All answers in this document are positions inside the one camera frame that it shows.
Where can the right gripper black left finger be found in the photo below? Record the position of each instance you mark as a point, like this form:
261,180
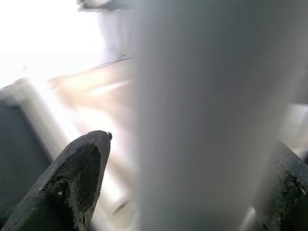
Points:
72,180

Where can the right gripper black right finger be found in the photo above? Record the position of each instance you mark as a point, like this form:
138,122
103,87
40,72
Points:
286,197

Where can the white plastic table leg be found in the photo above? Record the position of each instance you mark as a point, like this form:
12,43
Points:
204,108

